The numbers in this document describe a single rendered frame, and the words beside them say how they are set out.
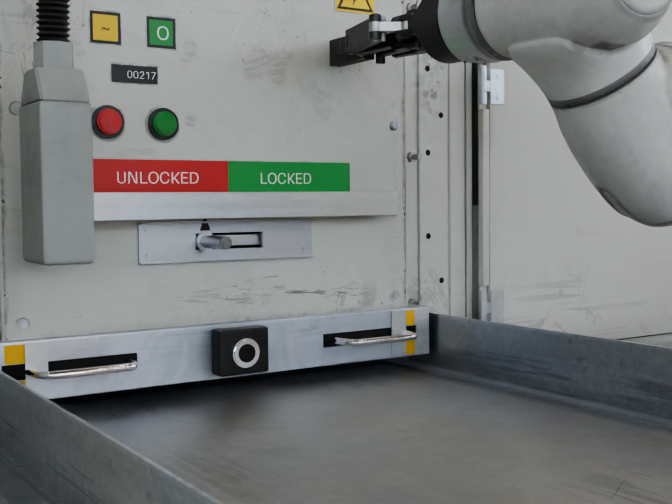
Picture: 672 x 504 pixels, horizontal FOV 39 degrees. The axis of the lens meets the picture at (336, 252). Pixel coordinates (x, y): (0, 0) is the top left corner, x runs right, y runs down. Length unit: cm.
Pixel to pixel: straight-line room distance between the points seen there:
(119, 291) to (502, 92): 60
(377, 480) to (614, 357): 35
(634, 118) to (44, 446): 54
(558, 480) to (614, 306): 77
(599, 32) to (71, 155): 46
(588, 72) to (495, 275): 54
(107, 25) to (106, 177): 15
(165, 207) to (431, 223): 42
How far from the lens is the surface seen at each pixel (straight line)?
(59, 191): 86
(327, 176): 111
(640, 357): 97
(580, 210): 142
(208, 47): 105
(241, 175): 105
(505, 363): 110
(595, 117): 85
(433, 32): 93
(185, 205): 98
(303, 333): 109
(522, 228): 134
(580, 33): 80
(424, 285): 126
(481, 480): 74
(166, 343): 101
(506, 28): 84
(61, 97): 87
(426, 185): 126
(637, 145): 85
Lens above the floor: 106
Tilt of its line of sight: 3 degrees down
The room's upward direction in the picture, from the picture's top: 1 degrees counter-clockwise
